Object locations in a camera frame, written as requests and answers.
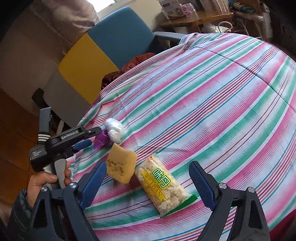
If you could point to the wedge-shaped yellow sponge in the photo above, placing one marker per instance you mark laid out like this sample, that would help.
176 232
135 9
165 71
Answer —
122 162

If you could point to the pink curtain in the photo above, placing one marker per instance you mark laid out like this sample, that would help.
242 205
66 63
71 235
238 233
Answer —
81 11

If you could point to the clear puffed snack packet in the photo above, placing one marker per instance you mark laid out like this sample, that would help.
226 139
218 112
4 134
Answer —
159 185

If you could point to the red-brown crumpled cloth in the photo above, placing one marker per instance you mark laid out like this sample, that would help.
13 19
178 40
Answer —
131 64

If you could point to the white cardboard box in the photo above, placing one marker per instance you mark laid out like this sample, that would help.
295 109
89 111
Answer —
175 9

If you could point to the person's left hand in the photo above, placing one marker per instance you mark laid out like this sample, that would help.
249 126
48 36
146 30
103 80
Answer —
39 183

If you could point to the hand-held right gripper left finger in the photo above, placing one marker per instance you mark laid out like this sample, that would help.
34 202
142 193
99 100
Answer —
92 187

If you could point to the person's left forearm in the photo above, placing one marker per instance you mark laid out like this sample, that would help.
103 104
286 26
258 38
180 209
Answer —
19 208

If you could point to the yellow chair backrest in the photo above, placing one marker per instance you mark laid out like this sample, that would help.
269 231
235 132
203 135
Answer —
85 67

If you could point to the wooden side table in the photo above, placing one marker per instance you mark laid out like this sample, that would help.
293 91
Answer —
196 19

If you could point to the cluttered metal rack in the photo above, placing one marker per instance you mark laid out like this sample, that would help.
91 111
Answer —
252 16

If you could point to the purple candy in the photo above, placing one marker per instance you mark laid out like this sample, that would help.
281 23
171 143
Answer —
101 139

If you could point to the red cloth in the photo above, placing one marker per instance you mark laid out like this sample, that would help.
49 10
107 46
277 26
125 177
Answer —
283 227

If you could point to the grey chair backrest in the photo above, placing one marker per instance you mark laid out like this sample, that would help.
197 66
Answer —
62 92

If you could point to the striped pink green cloth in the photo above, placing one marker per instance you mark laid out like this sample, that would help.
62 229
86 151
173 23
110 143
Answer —
208 104

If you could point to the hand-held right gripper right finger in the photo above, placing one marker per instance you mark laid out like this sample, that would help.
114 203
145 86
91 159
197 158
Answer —
203 185

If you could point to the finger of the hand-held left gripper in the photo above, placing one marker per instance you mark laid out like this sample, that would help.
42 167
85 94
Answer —
91 132
82 146

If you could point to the blue chair backrest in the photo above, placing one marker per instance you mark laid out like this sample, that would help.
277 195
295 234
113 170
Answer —
120 37

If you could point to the white plastic-wrapped ball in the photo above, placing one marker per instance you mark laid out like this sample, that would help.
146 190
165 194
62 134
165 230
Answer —
113 129

